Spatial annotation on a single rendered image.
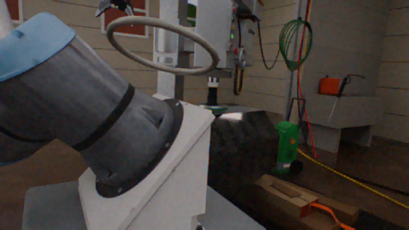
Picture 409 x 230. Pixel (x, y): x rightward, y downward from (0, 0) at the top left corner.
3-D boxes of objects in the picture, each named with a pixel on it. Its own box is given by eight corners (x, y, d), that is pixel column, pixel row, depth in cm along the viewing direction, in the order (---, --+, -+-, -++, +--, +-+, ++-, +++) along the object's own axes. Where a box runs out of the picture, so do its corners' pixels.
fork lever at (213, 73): (212, 77, 204) (212, 70, 203) (236, 78, 197) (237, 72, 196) (166, 73, 140) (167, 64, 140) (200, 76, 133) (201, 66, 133)
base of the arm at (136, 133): (189, 122, 45) (147, 81, 40) (109, 208, 43) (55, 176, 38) (159, 98, 62) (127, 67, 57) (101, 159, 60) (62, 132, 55)
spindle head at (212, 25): (212, 72, 206) (216, 10, 199) (240, 73, 198) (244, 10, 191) (192, 71, 173) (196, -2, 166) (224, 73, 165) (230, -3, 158)
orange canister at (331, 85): (315, 94, 446) (317, 74, 441) (332, 94, 472) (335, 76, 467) (327, 96, 428) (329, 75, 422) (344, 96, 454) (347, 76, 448)
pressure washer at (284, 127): (283, 164, 343) (290, 97, 329) (302, 174, 312) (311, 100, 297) (260, 166, 330) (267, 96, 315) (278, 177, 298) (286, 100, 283)
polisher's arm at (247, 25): (231, 77, 252) (235, 22, 244) (255, 78, 244) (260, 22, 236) (200, 77, 185) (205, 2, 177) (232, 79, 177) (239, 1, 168)
